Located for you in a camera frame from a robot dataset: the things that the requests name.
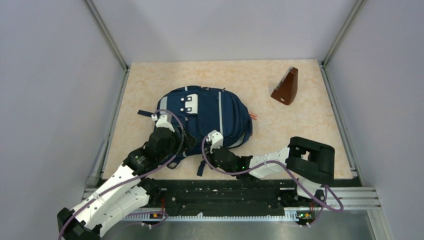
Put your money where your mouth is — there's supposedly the navy blue student backpack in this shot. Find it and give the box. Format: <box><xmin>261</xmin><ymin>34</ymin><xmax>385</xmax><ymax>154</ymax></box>
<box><xmin>138</xmin><ymin>85</ymin><xmax>253</xmax><ymax>169</ymax></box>

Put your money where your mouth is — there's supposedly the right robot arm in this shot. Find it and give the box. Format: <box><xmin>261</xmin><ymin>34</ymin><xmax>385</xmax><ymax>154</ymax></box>
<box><xmin>201</xmin><ymin>133</ymin><xmax>335</xmax><ymax>206</ymax></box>

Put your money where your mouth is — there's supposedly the brown wooden metronome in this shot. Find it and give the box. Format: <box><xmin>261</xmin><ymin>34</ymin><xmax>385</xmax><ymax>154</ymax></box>
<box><xmin>270</xmin><ymin>66</ymin><xmax>299</xmax><ymax>106</ymax></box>

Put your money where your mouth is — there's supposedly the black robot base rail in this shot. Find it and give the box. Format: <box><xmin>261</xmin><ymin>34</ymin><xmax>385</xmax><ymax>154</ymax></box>
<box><xmin>140</xmin><ymin>180</ymin><xmax>320</xmax><ymax>217</ymax></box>

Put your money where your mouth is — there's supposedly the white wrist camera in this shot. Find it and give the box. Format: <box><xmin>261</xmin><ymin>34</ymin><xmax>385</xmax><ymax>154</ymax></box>
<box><xmin>206</xmin><ymin>130</ymin><xmax>224</xmax><ymax>154</ymax></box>
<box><xmin>151</xmin><ymin>113</ymin><xmax>175</xmax><ymax>133</ymax></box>

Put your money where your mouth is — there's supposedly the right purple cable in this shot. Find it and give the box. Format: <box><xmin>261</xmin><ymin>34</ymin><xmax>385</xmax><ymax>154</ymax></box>
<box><xmin>201</xmin><ymin>136</ymin><xmax>345</xmax><ymax>227</ymax></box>

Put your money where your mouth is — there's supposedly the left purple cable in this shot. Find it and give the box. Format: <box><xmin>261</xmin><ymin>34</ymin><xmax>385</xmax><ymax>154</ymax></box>
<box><xmin>57</xmin><ymin>109</ymin><xmax>186</xmax><ymax>240</ymax></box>

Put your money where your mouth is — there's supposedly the pink pen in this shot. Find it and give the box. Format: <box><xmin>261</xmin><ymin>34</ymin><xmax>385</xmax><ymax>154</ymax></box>
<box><xmin>249</xmin><ymin>113</ymin><xmax>258</xmax><ymax>120</ymax></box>

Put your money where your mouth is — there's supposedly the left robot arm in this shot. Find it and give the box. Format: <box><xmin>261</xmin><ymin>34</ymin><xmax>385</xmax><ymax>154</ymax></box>
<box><xmin>57</xmin><ymin>127</ymin><xmax>196</xmax><ymax>240</ymax></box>

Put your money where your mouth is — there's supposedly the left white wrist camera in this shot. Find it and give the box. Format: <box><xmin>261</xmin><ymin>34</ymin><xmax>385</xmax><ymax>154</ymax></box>
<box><xmin>151</xmin><ymin>113</ymin><xmax>175</xmax><ymax>133</ymax></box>

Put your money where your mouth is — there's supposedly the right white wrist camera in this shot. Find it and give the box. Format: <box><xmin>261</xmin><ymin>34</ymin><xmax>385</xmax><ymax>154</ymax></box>
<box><xmin>206</xmin><ymin>130</ymin><xmax>224</xmax><ymax>154</ymax></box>

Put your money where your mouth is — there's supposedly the purple cable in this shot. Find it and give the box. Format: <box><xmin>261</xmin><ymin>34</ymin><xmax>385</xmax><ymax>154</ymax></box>
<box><xmin>201</xmin><ymin>136</ymin><xmax>345</xmax><ymax>227</ymax></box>
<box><xmin>57</xmin><ymin>109</ymin><xmax>186</xmax><ymax>240</ymax></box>

